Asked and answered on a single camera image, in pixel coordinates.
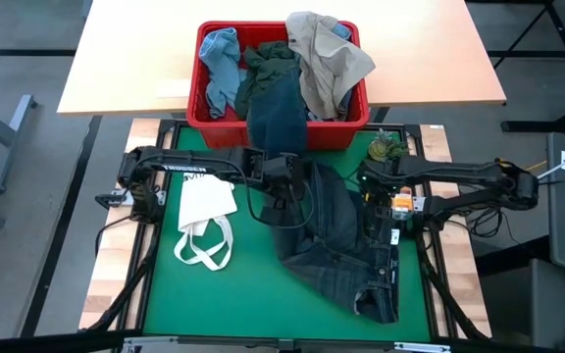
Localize dark blue denim jeans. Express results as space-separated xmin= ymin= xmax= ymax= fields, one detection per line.
xmin=245 ymin=67 xmax=402 ymax=326

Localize red plastic laundry bin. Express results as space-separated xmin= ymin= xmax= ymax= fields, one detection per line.
xmin=185 ymin=20 xmax=371 ymax=151

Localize orange and white card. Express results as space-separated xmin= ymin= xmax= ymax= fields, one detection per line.
xmin=391 ymin=185 xmax=415 ymax=221

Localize small artificial potted plant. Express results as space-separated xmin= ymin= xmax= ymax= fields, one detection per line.
xmin=367 ymin=127 xmax=410 ymax=163

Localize cream canvas tote bag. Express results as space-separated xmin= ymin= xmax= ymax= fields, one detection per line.
xmin=173 ymin=172 xmax=239 ymax=273

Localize beige garment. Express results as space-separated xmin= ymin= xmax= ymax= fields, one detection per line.
xmin=284 ymin=11 xmax=377 ymax=122

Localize dark green garment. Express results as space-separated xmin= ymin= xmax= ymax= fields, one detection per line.
xmin=234 ymin=40 xmax=301 ymax=119

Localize light blue garment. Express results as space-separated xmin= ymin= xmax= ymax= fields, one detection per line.
xmin=198 ymin=26 xmax=248 ymax=121

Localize green table mat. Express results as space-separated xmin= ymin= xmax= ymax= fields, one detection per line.
xmin=143 ymin=126 xmax=432 ymax=343

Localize black diagonal strut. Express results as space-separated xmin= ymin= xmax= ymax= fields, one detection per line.
xmin=417 ymin=234 xmax=490 ymax=342
xmin=85 ymin=239 xmax=159 ymax=332

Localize black metal stand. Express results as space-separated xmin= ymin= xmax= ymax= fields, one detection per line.
xmin=488 ymin=0 xmax=565 ymax=133

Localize grey box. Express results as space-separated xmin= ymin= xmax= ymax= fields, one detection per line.
xmin=478 ymin=258 xmax=565 ymax=349

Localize light wood table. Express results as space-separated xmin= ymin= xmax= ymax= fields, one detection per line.
xmin=56 ymin=0 xmax=508 ymax=118

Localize grey metal stand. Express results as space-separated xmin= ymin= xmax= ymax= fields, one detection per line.
xmin=0 ymin=94 xmax=38 ymax=195

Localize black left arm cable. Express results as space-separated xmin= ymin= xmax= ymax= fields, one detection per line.
xmin=242 ymin=166 xmax=316 ymax=231

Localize black cable bundle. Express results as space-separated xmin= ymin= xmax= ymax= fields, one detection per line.
xmin=468 ymin=203 xmax=507 ymax=240

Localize black aluminium table frame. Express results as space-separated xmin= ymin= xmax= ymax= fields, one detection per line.
xmin=78 ymin=119 xmax=492 ymax=353

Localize silver frame bracket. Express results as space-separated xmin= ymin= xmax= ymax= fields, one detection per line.
xmin=393 ymin=341 xmax=451 ymax=353
xmin=121 ymin=336 xmax=166 ymax=353

